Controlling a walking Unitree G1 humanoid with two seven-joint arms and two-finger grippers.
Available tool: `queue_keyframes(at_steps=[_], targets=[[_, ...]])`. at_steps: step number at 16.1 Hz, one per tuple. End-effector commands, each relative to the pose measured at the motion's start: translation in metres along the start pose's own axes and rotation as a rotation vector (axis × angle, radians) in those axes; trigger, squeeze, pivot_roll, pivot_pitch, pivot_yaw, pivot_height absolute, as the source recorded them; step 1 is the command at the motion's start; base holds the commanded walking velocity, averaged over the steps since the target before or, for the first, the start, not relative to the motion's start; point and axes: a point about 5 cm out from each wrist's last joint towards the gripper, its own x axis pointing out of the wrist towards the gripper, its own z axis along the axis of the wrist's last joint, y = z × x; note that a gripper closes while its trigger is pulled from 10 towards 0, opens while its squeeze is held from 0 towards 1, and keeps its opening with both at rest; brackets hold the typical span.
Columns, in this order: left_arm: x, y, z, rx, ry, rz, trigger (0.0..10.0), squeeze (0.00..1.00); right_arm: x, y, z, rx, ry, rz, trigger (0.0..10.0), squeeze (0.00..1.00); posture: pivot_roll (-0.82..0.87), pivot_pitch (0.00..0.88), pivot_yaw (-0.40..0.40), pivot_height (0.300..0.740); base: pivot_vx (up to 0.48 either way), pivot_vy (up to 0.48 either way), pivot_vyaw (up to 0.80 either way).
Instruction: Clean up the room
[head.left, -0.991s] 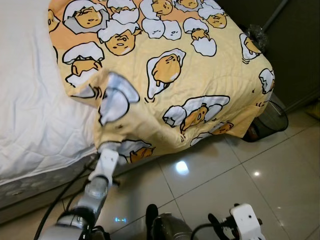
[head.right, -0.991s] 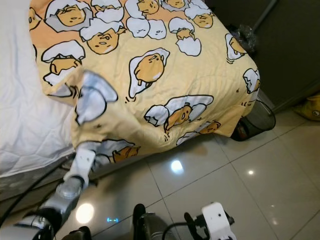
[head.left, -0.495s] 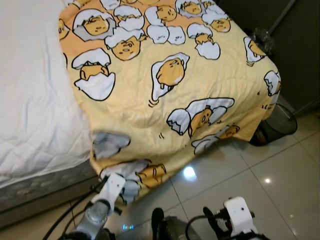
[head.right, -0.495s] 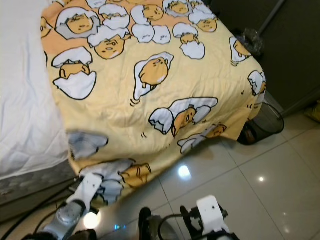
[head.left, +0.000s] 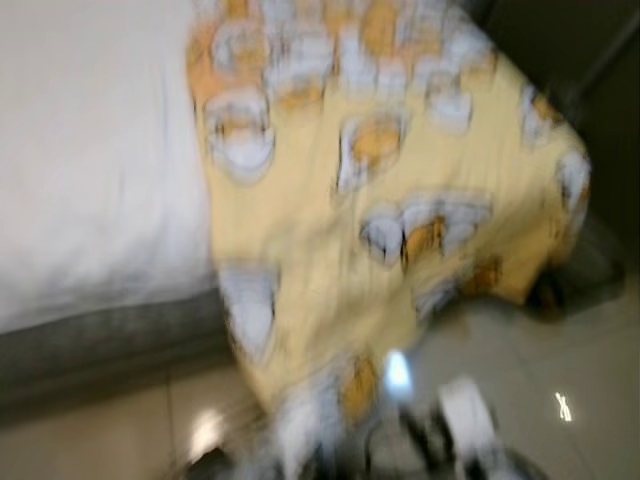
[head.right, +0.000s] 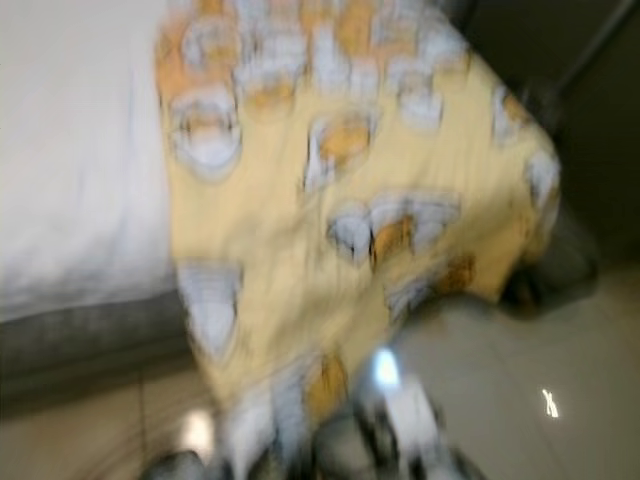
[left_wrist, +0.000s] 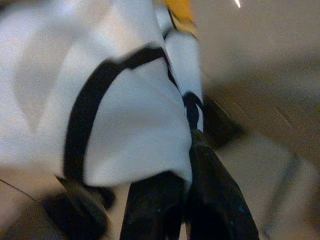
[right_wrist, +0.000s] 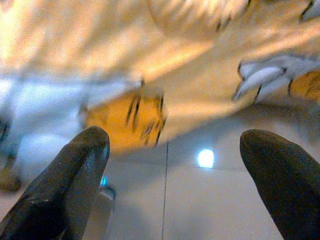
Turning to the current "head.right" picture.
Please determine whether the white mattress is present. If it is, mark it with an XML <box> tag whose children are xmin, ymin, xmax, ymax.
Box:
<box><xmin>0</xmin><ymin>0</ymin><xmax>186</xmax><ymax>323</ymax></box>

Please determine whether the yellow cartoon print blanket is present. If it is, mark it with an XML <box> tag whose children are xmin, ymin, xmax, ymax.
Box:
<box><xmin>155</xmin><ymin>0</ymin><xmax>561</xmax><ymax>480</ymax></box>

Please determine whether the dark cabinet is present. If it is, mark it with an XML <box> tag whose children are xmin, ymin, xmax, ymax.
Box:
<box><xmin>455</xmin><ymin>0</ymin><xmax>640</xmax><ymax>266</ymax></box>

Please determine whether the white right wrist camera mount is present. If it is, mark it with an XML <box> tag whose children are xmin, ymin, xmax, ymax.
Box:
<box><xmin>385</xmin><ymin>385</ymin><xmax>446</xmax><ymax>471</ymax></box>

